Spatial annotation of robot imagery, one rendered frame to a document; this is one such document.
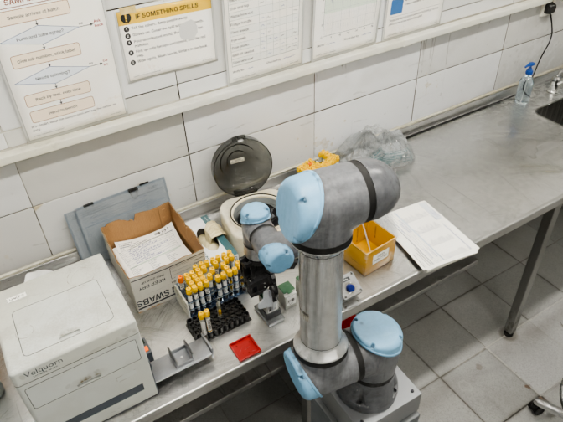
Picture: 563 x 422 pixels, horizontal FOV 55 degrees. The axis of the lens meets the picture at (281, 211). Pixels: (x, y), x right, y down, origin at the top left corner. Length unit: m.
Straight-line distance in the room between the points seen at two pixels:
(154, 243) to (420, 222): 0.92
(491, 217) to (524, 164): 0.41
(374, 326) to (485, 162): 1.29
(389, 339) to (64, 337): 0.72
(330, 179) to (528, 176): 1.51
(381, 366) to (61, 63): 1.13
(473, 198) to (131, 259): 1.26
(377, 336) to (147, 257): 0.87
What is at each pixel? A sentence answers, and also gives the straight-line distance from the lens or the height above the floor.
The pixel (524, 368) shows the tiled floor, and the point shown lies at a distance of 2.78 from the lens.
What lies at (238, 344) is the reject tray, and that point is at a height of 0.88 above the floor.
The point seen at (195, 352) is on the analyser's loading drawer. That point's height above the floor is 0.91.
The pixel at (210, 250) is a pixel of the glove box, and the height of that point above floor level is 0.94.
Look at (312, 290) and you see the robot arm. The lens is 1.02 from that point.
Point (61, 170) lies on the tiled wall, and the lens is 1.76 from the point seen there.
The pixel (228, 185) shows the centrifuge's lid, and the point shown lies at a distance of 1.93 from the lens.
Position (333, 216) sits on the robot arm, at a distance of 0.90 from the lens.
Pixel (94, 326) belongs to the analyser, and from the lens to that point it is 1.31.
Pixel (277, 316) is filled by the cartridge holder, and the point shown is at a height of 0.89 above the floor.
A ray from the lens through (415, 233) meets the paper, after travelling 1.92.
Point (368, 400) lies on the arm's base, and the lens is 1.34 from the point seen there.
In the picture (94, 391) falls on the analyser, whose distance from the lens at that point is 1.42.
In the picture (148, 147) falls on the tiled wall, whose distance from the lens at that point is 1.81.
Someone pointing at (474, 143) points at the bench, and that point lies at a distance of 2.49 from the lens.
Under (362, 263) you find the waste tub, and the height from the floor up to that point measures 0.93.
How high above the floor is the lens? 2.12
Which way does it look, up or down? 38 degrees down
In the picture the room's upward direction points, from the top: 2 degrees counter-clockwise
